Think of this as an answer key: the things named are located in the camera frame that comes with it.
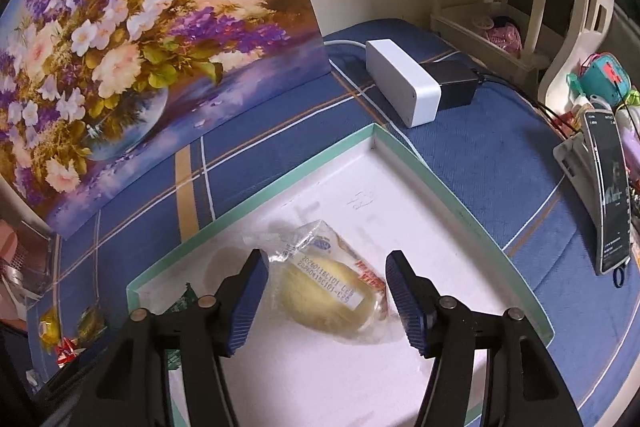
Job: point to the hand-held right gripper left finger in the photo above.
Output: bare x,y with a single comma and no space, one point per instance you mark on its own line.
247,302

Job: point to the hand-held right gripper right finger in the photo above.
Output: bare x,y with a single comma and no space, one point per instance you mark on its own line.
402,302

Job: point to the clear-wrapped yellow cake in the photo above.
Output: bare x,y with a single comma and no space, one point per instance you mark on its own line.
320,302

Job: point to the white cardboard box green rim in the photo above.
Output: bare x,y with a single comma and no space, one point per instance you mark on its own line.
350,187

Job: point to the green snack packet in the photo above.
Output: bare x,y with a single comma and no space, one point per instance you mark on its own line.
184,299

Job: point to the blue plaid tablecloth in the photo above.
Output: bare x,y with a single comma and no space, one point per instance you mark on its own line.
500,182

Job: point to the yellow wrapped candy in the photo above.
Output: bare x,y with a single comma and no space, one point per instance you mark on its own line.
50,329

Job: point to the white phone stand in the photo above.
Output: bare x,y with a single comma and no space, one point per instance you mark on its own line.
572,167

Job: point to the white power strip box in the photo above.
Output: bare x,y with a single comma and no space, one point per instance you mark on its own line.
400,77

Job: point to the black power adapter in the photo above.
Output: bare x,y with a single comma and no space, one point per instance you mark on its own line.
452,82

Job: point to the smartphone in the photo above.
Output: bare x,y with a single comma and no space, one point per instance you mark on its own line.
607,187

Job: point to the pink cloth item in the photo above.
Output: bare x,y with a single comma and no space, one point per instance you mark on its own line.
505,37

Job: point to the flower painting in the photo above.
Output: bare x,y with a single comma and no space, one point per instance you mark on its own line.
150,32

